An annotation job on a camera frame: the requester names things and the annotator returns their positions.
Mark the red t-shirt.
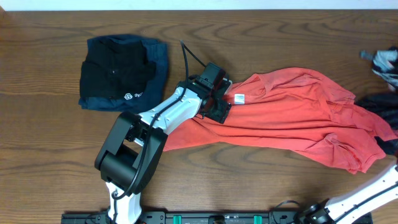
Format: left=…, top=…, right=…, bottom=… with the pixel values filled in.
left=165, top=67, right=397, bottom=173

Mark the black patterned garment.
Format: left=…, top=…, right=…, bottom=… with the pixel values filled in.
left=354, top=46, right=398, bottom=156

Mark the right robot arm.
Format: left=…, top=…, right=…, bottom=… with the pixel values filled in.
left=298, top=161, right=397, bottom=224

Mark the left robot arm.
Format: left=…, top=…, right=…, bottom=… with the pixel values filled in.
left=95, top=63, right=232, bottom=223

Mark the navy blue folded garment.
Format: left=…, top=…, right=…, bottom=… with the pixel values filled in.
left=78, top=34, right=169, bottom=113

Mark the black folded polo shirt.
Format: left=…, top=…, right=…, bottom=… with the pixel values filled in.
left=80, top=38, right=157, bottom=99

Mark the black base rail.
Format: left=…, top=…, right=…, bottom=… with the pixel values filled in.
left=60, top=210, right=374, bottom=224

